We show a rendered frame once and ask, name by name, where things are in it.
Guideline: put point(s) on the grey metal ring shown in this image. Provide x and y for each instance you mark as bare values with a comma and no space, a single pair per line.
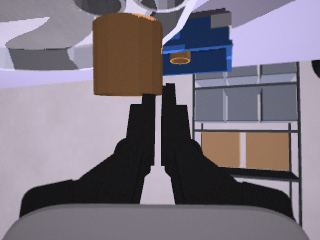
161,5

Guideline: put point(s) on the blue shallow tray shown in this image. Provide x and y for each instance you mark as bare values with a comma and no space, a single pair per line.
208,40

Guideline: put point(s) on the bronze bushing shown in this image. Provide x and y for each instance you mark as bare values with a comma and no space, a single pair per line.
180,57
127,55

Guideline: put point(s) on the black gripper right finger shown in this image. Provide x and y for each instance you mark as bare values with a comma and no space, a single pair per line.
195,179

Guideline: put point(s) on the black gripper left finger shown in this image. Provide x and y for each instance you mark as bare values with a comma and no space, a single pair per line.
119,179

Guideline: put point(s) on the grey metal bushing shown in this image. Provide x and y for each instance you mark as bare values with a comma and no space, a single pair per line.
98,8

